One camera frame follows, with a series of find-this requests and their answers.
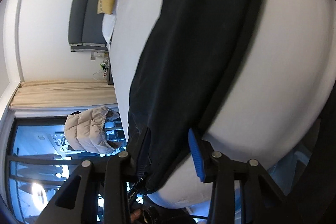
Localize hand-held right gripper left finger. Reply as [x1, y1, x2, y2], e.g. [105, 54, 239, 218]
[34, 126, 151, 224]

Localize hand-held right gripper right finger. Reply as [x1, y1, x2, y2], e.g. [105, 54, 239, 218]
[188, 129, 297, 224]

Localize black pants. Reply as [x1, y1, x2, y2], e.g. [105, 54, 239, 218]
[127, 0, 271, 193]

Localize beige puffer jacket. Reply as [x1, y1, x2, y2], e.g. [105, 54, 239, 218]
[64, 106, 121, 155]

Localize grey nightstand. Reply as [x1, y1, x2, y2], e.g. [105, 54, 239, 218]
[106, 56, 115, 85]

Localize beige curtain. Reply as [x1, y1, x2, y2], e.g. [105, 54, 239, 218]
[10, 80, 118, 110]

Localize large window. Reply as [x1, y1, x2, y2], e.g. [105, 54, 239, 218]
[0, 109, 129, 224]

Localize white pillow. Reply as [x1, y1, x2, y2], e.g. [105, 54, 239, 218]
[102, 13, 117, 43]

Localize bed with white sheet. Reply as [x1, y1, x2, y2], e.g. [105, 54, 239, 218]
[101, 0, 331, 210]

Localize grey padded headboard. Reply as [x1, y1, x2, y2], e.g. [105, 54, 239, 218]
[68, 0, 113, 52]

